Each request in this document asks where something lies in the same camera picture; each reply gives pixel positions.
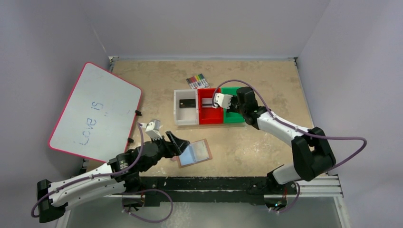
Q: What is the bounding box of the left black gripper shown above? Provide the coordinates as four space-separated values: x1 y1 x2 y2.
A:
142 131 189 171

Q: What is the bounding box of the pink leather card holder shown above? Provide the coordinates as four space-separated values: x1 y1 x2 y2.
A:
170 139 212 168

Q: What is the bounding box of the green plastic bin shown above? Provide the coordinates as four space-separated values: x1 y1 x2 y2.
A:
221 87 245 124

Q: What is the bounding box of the white plastic bin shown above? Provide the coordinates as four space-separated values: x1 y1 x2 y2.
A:
173 89 199 126

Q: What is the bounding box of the red plastic bin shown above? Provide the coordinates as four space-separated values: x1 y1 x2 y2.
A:
197 88 224 125

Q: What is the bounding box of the red framed whiteboard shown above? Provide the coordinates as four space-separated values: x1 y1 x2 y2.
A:
48 62 142 162

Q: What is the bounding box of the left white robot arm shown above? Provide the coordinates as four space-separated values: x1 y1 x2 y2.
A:
31 131 191 223

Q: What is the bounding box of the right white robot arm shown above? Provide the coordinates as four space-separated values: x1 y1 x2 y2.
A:
214 87 336 193

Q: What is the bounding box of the silver credit card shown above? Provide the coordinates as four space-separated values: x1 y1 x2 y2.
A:
201 98 219 108

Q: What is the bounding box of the black credit card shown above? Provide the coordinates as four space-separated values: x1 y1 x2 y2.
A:
179 99 196 108

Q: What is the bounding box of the pack of coloured markers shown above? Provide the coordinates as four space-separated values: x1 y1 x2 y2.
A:
186 74 210 89

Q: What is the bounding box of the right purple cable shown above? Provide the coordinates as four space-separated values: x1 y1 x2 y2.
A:
212 79 368 174

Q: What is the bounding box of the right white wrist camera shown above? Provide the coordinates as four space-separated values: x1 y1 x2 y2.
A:
212 93 233 109

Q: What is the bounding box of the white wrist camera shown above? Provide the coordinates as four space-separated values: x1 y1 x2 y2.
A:
142 119 163 140
212 93 233 109

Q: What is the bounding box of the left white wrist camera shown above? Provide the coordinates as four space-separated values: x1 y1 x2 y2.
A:
142 119 163 140

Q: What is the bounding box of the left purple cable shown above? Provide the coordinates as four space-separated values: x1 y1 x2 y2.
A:
30 122 149 218

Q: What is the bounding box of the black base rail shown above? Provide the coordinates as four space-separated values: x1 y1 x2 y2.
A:
123 176 297 207

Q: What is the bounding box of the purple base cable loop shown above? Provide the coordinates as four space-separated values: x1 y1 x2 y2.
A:
121 188 174 223

